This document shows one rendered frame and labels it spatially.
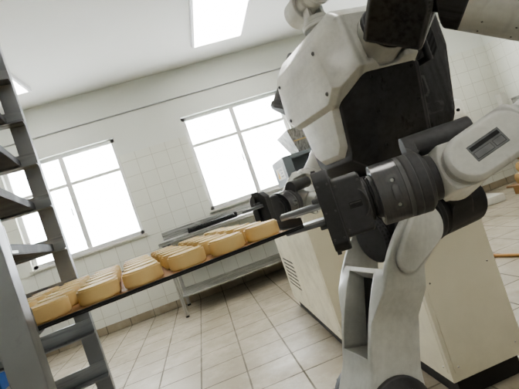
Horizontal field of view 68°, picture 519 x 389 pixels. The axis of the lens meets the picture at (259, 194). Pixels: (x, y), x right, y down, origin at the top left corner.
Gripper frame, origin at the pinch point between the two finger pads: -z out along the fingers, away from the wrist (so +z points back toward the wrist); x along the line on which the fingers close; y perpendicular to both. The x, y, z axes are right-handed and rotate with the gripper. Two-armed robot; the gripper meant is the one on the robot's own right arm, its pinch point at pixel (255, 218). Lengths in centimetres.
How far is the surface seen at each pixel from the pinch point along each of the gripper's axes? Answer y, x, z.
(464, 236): 25, -36, 87
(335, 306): -54, -66, 103
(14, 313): 23, 2, -65
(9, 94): -16, 41, -42
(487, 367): 19, -87, 81
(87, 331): -15.9, -9.9, -42.4
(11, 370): 22, -3, -66
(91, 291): 21, 1, -56
